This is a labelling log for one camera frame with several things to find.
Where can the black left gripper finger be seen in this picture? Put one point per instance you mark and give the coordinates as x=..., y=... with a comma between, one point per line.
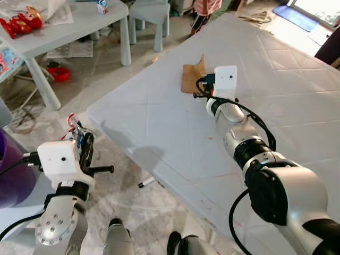
x=88, y=144

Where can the colourful clear plastic wrapper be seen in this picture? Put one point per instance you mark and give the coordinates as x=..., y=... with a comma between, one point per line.
x=74, y=127

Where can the brown paper bag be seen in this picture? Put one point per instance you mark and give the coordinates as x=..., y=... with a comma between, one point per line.
x=191, y=77

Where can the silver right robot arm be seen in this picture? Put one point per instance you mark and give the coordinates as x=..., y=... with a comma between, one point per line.
x=289, y=191

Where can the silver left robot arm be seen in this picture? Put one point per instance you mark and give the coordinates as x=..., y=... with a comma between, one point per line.
x=56, y=226

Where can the purple rubbish bin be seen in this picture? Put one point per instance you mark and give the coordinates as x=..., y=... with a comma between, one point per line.
x=10, y=178

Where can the red bowl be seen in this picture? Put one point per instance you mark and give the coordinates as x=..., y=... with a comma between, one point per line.
x=58, y=74

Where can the robot left leg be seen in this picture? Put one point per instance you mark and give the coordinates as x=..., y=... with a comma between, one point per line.
x=118, y=239

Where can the robot leg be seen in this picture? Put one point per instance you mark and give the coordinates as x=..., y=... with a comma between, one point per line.
x=188, y=245
x=118, y=239

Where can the beige floor cloth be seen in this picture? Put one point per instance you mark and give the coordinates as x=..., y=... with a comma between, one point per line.
x=256, y=18

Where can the newspaper sheet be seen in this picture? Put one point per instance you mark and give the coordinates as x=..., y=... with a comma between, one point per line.
x=69, y=50

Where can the white plastic child chair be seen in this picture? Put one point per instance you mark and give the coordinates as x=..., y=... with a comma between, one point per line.
x=150, y=13

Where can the small white plastic table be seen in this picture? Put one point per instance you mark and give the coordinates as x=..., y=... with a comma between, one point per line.
x=74, y=29

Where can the colourful picture book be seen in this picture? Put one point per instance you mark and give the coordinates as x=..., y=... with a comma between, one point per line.
x=6, y=61

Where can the dark purple sofa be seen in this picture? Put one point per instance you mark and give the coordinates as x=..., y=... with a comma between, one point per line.
x=330, y=49

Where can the blue floor mat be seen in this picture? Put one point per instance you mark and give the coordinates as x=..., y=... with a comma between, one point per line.
x=295, y=17

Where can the robot right leg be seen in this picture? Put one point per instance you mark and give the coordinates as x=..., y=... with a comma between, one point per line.
x=188, y=245

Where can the white paper sheet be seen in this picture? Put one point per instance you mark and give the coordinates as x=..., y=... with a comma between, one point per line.
x=53, y=13

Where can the small white drink carton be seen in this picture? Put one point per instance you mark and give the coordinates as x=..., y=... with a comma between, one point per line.
x=102, y=6

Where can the red toy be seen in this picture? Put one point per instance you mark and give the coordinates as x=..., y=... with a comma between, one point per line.
x=21, y=22

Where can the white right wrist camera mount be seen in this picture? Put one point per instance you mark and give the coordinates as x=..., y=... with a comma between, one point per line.
x=225, y=79

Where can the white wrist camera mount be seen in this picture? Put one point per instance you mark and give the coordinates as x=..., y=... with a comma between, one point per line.
x=225, y=79
x=58, y=159

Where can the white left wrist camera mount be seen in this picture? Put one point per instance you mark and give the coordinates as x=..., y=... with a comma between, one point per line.
x=58, y=159

